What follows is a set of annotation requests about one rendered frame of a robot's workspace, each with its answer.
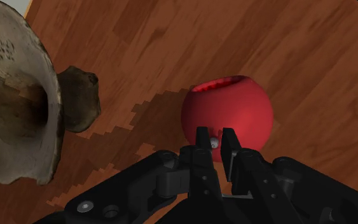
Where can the dark brown lumpy object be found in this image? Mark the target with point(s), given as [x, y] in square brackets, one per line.
[79, 99]

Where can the brown wooden table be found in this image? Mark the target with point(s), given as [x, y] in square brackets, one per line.
[172, 40]

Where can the weathered beige vase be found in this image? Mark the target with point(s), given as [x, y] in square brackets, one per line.
[14, 93]

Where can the small white ball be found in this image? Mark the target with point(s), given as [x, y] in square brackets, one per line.
[214, 142]

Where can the red round vase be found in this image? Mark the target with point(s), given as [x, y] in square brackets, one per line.
[234, 105]

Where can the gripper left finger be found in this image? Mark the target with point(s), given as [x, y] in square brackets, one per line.
[141, 186]

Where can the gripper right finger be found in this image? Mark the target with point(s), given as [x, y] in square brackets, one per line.
[290, 186]

